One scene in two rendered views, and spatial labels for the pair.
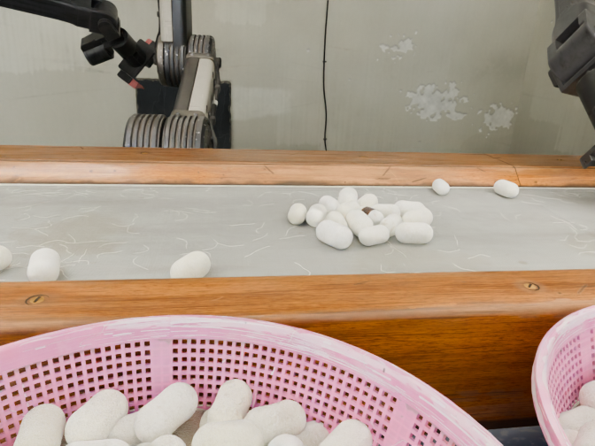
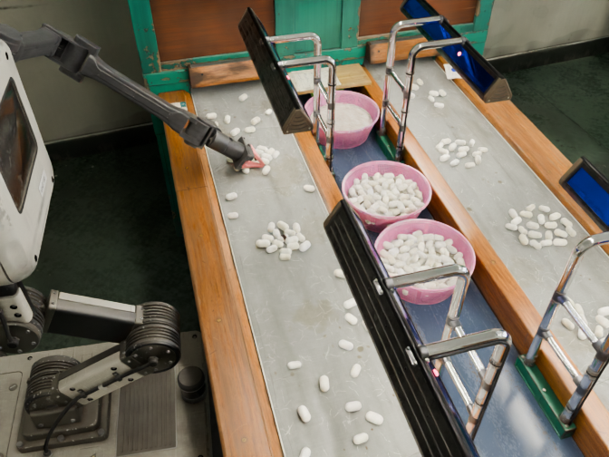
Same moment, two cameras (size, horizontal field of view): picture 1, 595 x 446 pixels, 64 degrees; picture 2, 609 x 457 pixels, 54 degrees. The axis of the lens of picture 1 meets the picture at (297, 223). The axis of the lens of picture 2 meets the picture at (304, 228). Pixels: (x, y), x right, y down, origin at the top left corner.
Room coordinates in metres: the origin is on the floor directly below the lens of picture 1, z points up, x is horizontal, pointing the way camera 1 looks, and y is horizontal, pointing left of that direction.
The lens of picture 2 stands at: (0.52, 1.11, 1.91)
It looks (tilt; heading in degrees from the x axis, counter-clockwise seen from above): 43 degrees down; 264
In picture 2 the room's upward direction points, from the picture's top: straight up
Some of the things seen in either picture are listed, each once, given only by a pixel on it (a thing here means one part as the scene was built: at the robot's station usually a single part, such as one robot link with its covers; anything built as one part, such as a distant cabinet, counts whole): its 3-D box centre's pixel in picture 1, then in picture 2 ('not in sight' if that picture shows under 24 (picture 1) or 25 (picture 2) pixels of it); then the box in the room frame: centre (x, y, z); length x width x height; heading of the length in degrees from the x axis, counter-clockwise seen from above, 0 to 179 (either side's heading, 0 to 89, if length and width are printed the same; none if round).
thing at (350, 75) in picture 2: not in sight; (323, 79); (0.24, -0.88, 0.77); 0.33 x 0.15 x 0.01; 9
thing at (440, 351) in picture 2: not in sight; (426, 376); (0.21, 0.49, 0.90); 0.20 x 0.19 x 0.45; 99
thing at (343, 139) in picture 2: not in sight; (341, 121); (0.20, -0.67, 0.72); 0.27 x 0.27 x 0.10
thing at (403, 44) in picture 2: not in sight; (404, 48); (-0.09, -0.99, 0.83); 0.30 x 0.06 x 0.07; 9
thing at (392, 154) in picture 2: not in sight; (419, 95); (-0.02, -0.53, 0.90); 0.20 x 0.19 x 0.45; 99
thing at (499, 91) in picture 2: not in sight; (450, 39); (-0.10, -0.55, 1.08); 0.62 x 0.08 x 0.07; 99
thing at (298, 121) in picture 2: not in sight; (270, 63); (0.45, -0.46, 1.08); 0.62 x 0.08 x 0.07; 99
